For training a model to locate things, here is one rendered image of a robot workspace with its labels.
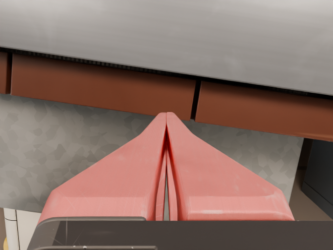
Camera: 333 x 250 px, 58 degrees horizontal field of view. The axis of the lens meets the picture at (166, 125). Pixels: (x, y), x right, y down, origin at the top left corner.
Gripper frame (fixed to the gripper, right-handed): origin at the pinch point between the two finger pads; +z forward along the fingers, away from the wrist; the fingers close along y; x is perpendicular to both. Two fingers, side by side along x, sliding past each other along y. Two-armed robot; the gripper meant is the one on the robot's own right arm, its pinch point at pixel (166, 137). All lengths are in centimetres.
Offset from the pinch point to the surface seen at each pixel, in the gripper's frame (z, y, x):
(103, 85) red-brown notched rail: 15.8, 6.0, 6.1
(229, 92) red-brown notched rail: 15.3, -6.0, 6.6
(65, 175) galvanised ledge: 22.9, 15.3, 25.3
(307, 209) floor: 67, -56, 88
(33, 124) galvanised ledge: 26.3, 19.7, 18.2
